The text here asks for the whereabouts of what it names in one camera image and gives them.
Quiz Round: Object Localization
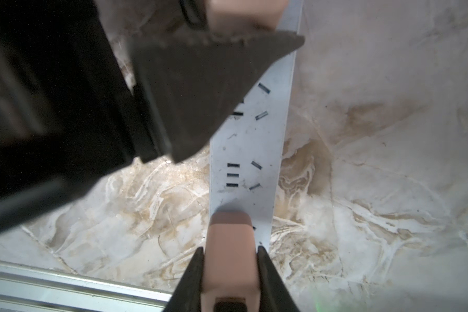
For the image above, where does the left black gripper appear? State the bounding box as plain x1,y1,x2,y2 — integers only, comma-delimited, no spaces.
0,1,159,233

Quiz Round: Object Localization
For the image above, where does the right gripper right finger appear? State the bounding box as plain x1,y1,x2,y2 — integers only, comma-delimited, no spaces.
257,246,300,312

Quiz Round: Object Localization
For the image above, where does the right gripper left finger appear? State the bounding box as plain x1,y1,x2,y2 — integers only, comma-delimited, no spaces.
163,247,204,312

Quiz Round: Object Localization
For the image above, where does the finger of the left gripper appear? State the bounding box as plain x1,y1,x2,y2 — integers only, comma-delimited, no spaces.
130,31,305,163

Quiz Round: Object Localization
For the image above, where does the pink charger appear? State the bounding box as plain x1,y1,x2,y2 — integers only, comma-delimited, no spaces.
204,0,289,34
200,211,261,311

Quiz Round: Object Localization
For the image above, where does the grey-blue power strip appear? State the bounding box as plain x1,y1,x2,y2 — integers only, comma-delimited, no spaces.
209,0,305,252

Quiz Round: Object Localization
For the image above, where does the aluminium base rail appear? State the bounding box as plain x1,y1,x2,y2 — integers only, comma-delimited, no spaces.
0,261,171,311

